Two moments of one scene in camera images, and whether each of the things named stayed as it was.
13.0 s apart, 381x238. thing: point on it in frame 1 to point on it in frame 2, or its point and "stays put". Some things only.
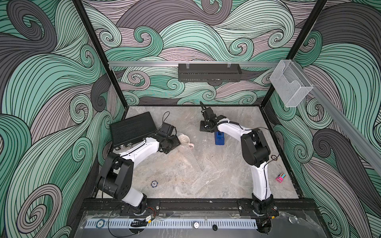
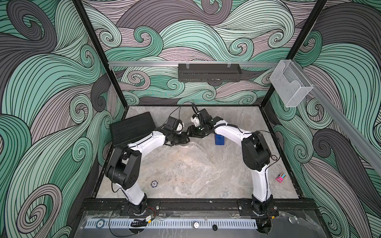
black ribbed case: (129, 130) stays put
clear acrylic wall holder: (290, 83) stays put
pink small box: (280, 177) stays put
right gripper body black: (204, 127) to (198, 132)
